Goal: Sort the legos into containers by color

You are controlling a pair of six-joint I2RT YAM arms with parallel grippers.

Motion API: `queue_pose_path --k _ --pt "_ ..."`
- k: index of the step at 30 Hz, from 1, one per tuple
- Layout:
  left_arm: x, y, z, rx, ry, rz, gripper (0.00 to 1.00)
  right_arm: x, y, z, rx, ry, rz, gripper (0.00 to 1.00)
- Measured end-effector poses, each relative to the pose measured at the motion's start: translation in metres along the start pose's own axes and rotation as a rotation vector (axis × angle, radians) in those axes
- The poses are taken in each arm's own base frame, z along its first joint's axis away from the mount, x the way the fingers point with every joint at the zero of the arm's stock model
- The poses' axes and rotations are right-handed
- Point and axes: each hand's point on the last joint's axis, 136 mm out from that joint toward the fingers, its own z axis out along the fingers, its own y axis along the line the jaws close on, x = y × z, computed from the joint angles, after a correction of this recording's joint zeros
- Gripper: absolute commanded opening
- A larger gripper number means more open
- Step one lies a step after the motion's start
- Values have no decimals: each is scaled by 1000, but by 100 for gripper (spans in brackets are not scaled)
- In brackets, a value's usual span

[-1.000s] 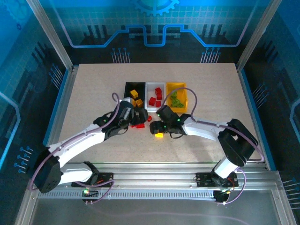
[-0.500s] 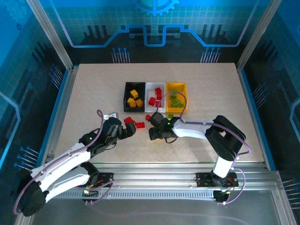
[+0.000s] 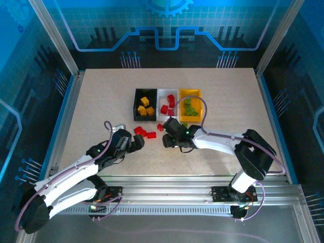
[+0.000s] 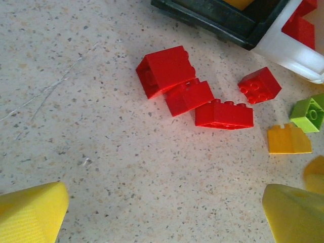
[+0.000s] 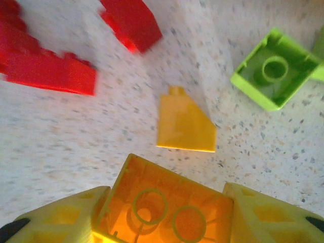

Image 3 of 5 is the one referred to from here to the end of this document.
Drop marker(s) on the small controller board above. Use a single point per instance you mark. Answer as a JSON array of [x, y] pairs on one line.
[[238, 211], [97, 209]]

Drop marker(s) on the yellow lego brick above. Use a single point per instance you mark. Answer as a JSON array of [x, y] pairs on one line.
[[144, 100], [150, 111], [141, 110]]

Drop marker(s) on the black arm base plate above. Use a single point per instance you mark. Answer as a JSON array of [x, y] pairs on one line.
[[114, 193], [220, 193]]

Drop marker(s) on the red lego brick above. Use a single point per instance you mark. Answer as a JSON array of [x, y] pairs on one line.
[[170, 112], [159, 127], [164, 109], [172, 103], [143, 134], [138, 130], [152, 135], [171, 97]]

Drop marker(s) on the aluminium mounting rail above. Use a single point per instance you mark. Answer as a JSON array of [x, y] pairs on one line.
[[164, 192]]

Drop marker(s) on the aluminium frame post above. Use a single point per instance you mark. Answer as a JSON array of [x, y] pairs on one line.
[[278, 38], [54, 38]]

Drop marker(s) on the yellow plastic bin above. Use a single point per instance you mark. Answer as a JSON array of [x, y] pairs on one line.
[[198, 101]]

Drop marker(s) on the long green lego brick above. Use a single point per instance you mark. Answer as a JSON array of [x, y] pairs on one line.
[[194, 114]]

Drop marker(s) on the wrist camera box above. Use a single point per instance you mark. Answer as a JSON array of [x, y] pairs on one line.
[[119, 127], [173, 126]]

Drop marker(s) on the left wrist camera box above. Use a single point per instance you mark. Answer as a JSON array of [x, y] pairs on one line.
[[119, 127]]

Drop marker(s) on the table side rail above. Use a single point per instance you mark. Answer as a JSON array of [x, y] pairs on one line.
[[268, 101], [72, 96]]

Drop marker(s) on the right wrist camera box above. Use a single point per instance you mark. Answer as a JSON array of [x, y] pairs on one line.
[[173, 126]]

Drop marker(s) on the black plastic bin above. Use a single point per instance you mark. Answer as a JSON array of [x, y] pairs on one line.
[[136, 117]]

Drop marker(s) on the white plastic bin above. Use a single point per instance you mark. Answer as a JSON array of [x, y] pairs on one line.
[[162, 92]]

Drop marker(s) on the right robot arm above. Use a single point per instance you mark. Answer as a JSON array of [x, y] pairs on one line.
[[253, 157]]

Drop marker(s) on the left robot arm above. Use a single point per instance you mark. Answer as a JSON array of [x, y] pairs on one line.
[[65, 172]]

